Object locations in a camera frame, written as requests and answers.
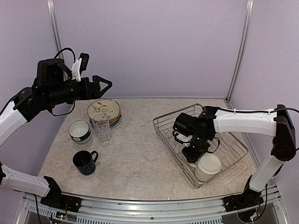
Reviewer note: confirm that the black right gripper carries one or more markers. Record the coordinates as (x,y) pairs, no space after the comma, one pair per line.
(194,157)

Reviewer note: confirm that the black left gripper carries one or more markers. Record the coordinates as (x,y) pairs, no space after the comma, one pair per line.
(94,92)

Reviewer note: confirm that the white ribbed mug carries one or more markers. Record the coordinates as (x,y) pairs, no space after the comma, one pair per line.
(207,167)

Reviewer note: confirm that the cream bird pattern plate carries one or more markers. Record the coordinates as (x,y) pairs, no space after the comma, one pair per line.
(107,106)

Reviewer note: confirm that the clear glass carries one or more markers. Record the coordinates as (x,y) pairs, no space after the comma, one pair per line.
(103,132)
(101,118)

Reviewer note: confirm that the yellow polka dot plate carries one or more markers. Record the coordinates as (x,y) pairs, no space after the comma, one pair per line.
(113,120)
(91,118)

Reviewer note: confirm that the blue polka dot plate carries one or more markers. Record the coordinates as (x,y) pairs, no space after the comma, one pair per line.
(116,123)

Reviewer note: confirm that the teal and white bowl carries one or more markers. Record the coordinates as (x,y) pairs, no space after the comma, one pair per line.
(79,129)

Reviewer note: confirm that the pale green ribbed bowl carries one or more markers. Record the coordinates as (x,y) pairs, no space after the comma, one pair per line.
(80,141)

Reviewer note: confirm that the dark blue cup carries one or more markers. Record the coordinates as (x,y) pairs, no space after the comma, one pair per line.
(85,161)

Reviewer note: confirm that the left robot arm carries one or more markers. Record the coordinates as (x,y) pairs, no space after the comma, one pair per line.
(54,84)

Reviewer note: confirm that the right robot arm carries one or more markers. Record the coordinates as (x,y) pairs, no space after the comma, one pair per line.
(275,123)

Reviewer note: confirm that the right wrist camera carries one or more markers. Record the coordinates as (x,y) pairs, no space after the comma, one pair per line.
(180,138)

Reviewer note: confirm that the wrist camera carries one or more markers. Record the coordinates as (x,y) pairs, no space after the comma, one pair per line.
(180,138)
(79,66)

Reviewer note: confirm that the metal wire dish rack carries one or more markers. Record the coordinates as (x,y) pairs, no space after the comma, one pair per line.
(192,121)

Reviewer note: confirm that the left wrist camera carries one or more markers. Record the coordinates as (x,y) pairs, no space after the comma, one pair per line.
(79,66)

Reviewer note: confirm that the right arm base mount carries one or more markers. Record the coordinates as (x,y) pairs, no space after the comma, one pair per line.
(241,201)

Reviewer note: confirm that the left aluminium frame post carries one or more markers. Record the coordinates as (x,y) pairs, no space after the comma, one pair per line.
(54,24)

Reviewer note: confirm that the aluminium frame post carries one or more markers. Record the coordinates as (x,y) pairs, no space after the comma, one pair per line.
(241,50)
(54,24)

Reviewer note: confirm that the right aluminium frame post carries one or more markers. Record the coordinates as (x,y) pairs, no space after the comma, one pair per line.
(241,50)

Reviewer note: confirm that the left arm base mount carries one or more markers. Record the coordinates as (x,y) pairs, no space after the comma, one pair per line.
(56,199)

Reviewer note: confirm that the front aluminium frame rail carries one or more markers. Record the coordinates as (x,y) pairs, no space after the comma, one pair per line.
(96,210)

